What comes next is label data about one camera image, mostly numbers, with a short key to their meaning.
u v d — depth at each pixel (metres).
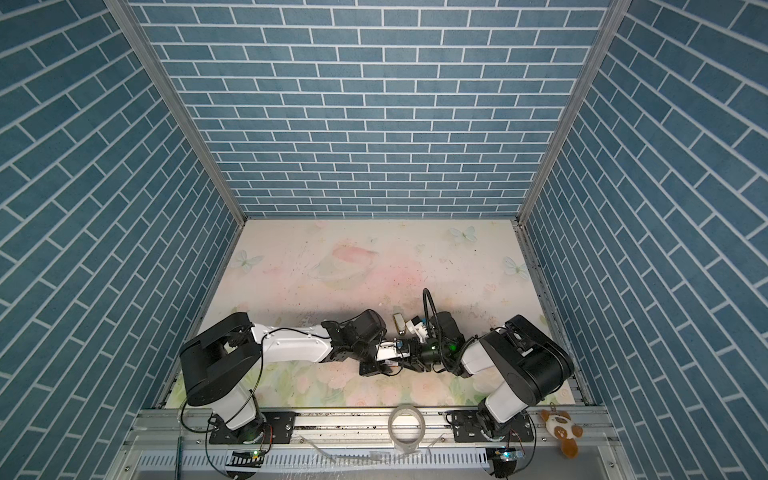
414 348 0.77
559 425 0.72
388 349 0.74
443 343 0.72
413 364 0.77
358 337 0.68
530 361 0.47
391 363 0.82
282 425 0.74
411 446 0.71
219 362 0.46
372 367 0.75
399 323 0.88
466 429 0.73
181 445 0.71
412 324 0.86
